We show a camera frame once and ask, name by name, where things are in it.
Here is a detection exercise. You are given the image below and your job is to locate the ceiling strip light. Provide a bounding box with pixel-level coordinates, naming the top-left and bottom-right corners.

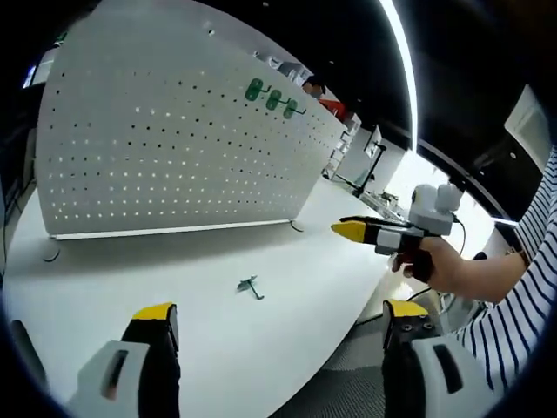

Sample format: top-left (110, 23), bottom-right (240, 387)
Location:
top-left (378, 0), bottom-right (421, 152)

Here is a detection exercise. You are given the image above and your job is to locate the white perforated mounting plate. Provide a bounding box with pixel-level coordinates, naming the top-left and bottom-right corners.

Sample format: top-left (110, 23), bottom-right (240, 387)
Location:
top-left (35, 0), bottom-right (352, 263)

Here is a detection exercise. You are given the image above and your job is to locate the green hook assembly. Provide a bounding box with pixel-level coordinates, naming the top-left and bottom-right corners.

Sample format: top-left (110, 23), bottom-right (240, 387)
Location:
top-left (245, 77), bottom-right (267, 102)
top-left (237, 273), bottom-right (265, 301)
top-left (282, 98), bottom-right (308, 121)
top-left (265, 89), bottom-right (291, 112)

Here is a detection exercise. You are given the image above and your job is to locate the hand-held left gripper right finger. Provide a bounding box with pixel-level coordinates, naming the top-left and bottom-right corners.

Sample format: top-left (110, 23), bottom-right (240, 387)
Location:
top-left (381, 299), bottom-right (491, 418)

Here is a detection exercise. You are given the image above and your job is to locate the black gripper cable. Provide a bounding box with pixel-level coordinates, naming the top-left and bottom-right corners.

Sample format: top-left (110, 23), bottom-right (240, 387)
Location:
top-left (450, 212), bottom-right (467, 260)

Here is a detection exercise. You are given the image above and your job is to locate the white wall panel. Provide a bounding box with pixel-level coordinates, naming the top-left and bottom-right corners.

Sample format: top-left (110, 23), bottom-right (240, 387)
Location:
top-left (503, 84), bottom-right (550, 163)

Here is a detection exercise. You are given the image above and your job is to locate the person's right hand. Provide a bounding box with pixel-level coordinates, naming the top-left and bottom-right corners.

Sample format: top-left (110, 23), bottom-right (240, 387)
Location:
top-left (390, 234), bottom-right (465, 292)

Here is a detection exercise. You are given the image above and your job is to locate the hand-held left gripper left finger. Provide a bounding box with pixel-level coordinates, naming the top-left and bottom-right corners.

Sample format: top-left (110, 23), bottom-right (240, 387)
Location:
top-left (64, 300), bottom-right (182, 418)

